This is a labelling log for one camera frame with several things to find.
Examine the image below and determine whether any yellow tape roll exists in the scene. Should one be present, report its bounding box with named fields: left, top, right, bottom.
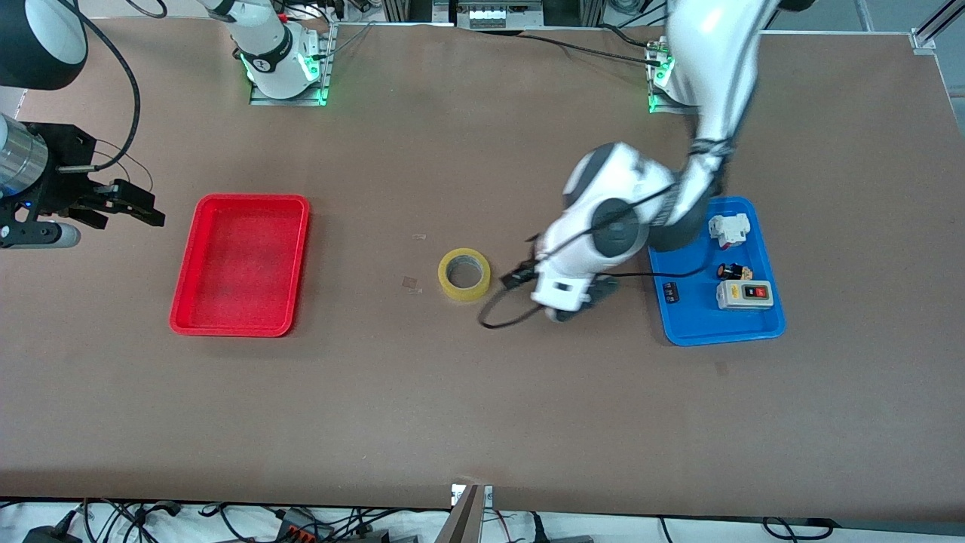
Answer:
left=438, top=247, right=492, bottom=303

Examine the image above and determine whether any red plastic tray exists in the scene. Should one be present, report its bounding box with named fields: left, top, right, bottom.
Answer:
left=169, top=194, right=311, bottom=338

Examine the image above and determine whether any blue plastic tray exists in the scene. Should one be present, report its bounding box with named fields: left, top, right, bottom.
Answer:
left=648, top=196, right=787, bottom=348

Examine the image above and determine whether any white electrical plug block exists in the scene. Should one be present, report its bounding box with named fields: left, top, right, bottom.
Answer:
left=708, top=213, right=752, bottom=250

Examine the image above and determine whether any aluminium profile bar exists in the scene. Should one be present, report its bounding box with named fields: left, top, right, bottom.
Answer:
left=436, top=484, right=483, bottom=543

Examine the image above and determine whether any metal device with ports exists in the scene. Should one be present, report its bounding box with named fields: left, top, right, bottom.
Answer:
left=450, top=0, right=545, bottom=29

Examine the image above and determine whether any black power adapter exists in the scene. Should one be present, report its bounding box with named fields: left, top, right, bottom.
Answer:
left=23, top=511, right=82, bottom=543

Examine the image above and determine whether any orange connector box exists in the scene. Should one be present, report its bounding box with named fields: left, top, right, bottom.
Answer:
left=273, top=509, right=332, bottom=542

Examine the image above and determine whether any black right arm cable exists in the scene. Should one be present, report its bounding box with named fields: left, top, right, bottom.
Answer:
left=57, top=0, right=142, bottom=173

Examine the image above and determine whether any grey switch box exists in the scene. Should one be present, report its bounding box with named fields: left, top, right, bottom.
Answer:
left=715, top=280, right=775, bottom=311

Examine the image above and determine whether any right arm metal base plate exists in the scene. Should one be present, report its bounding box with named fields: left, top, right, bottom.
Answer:
left=250, top=23, right=336, bottom=107

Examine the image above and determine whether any white metal bracket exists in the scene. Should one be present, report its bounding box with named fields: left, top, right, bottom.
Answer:
left=451, top=484, right=495, bottom=508

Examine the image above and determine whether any long black table cable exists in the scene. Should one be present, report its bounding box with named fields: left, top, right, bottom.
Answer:
left=519, top=33, right=664, bottom=66

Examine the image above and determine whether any short black table cable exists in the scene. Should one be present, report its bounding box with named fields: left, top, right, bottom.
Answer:
left=599, top=23, right=664, bottom=51

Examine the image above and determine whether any black looped floor cable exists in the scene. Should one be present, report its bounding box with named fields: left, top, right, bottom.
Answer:
left=761, top=517, right=838, bottom=541

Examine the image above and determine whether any slanted aluminium frame profile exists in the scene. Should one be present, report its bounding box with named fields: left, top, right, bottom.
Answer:
left=910, top=0, right=965, bottom=55

